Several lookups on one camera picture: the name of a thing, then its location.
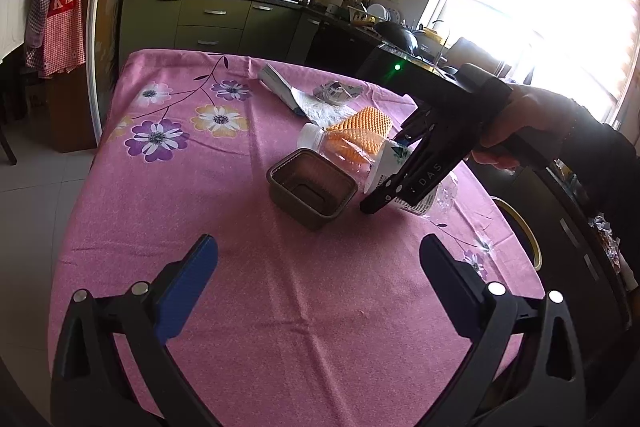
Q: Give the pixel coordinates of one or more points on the large black wok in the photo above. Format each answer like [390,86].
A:
[397,38]

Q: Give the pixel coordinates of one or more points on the crumpled foil wrapper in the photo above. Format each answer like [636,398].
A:
[337,93]

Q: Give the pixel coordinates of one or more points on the thin curved faucet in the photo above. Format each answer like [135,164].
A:
[445,32]

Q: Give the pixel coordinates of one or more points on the person's right forearm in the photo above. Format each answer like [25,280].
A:
[610,167]

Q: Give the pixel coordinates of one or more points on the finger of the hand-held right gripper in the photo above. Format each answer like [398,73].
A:
[425,172]
[412,127]

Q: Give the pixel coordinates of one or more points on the clear plastic bottle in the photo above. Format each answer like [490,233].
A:
[387,164]

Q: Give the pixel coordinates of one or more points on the dish rack with plates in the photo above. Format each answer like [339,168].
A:
[375,14]

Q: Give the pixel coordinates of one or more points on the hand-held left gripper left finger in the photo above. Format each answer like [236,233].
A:
[190,287]

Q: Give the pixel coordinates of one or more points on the yellow rim trash bin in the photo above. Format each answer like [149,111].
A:
[531,232]

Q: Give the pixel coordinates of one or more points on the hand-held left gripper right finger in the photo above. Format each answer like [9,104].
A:
[450,287]

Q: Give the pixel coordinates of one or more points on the orange foam net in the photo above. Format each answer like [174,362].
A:
[365,124]

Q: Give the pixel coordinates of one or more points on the green base cabinet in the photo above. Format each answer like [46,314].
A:
[210,27]

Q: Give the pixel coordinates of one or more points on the brown plastic tray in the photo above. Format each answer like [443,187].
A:
[307,193]

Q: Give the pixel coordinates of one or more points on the white paper wrapper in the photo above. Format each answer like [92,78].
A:
[280,82]

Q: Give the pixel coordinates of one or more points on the person's right hand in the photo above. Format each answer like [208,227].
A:
[540,122]

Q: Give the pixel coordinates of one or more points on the pink floral tablecloth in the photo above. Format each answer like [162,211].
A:
[300,307]

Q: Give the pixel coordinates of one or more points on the wooden cutting board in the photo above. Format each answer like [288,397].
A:
[475,54]

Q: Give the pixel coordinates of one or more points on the sliding glass door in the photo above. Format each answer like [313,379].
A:
[107,32]

